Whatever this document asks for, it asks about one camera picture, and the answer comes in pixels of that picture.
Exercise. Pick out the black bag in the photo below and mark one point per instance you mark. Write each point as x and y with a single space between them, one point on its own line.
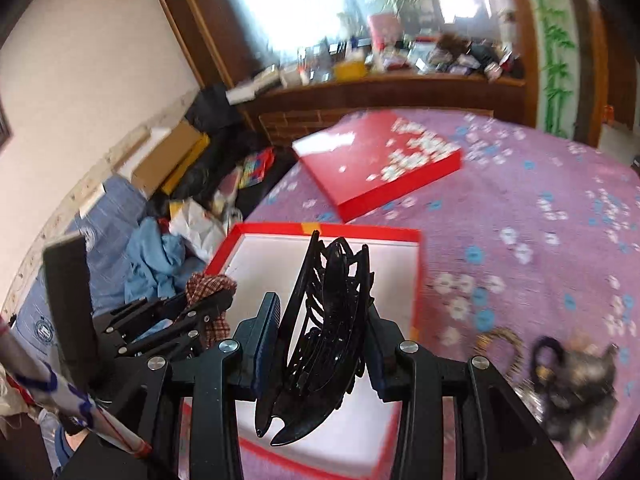
215 107

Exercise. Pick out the brown cardboard box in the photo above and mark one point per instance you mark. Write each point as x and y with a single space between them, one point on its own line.
165 155

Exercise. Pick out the light blue cloth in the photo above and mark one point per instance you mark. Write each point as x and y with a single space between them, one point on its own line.
150 260

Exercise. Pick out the red floral box lid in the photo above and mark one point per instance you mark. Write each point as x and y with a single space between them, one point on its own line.
360 170

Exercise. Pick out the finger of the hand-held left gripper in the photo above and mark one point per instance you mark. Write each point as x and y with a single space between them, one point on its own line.
165 337
150 310

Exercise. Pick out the white flat box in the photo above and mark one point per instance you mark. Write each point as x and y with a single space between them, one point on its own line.
250 87

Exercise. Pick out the white plastic bag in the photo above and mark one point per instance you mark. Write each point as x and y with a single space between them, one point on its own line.
197 230

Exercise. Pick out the blue plaid bedding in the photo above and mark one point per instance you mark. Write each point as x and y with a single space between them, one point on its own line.
115 200

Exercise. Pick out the bamboo print glass panel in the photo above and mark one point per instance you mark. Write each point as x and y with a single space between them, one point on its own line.
552 60

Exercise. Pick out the dark fuzzy hair clip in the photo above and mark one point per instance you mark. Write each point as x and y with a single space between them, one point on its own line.
575 385

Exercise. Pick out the red gift bag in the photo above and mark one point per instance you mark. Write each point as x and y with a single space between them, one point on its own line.
384 32

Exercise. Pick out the plaid hair scrunchie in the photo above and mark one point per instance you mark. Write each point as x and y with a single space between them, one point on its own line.
212 285

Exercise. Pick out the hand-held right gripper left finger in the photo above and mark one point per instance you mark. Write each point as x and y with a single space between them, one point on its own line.
265 342

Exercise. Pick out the black hair claw clip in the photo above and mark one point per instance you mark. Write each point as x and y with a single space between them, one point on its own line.
320 360

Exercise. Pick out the small yellow box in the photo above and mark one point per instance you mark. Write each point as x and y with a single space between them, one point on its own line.
350 70

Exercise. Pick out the colorful toy box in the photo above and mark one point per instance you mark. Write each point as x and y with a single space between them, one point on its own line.
255 167

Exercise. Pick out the purple floral blanket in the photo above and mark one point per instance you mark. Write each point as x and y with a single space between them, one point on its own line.
500 200

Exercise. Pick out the flat yellow box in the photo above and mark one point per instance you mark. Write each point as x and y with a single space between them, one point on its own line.
187 167

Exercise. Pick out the red box tray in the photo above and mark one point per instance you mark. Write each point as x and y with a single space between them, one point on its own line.
260 260

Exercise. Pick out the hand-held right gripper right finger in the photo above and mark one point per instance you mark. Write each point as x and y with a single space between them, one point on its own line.
377 357

